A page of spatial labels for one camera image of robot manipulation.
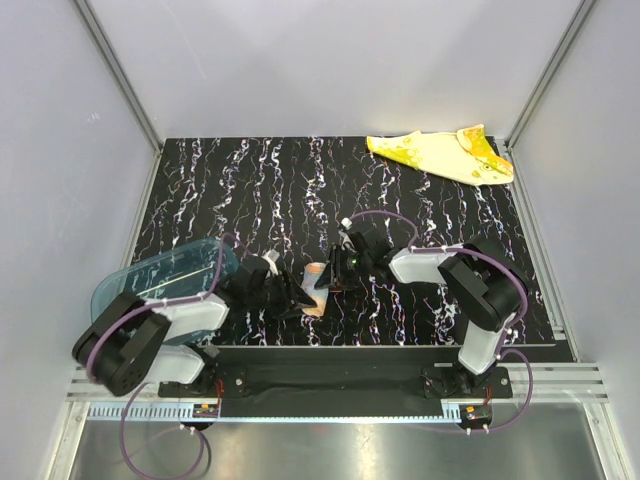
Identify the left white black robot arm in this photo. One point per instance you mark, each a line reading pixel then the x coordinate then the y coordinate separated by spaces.
pixel 135 340

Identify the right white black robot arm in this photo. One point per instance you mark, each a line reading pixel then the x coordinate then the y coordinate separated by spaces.
pixel 486 285

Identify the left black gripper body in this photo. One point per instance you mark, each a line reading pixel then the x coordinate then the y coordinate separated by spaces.
pixel 272 295

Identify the right orange connector box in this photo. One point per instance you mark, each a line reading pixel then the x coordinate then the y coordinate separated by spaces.
pixel 477 414

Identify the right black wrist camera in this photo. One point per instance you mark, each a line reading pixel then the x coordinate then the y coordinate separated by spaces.
pixel 363 237

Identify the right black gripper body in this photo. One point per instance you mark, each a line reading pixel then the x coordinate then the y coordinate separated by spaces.
pixel 347 267

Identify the yellow cream towel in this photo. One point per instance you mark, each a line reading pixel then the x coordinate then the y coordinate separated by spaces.
pixel 464 156

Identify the aluminium frame post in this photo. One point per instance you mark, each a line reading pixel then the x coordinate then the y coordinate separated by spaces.
pixel 108 54
pixel 561 51

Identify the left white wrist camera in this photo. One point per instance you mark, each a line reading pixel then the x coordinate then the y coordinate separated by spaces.
pixel 272 257

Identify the left aluminium frame post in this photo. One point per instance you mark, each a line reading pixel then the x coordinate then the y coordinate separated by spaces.
pixel 108 54

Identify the orange polka dot towel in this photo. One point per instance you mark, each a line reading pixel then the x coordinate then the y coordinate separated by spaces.
pixel 312 274

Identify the blue transparent plastic bin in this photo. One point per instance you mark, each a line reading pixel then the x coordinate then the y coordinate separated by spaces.
pixel 184 271

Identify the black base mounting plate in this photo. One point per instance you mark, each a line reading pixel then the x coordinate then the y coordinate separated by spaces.
pixel 431 372

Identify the left small connector box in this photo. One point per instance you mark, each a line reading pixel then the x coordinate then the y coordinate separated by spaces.
pixel 206 410

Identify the right aluminium frame post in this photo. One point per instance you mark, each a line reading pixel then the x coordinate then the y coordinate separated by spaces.
pixel 561 51

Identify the aluminium front rail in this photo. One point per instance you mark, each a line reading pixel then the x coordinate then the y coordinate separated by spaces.
pixel 540 383

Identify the black marbled table mat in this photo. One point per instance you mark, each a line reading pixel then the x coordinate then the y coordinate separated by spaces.
pixel 289 195

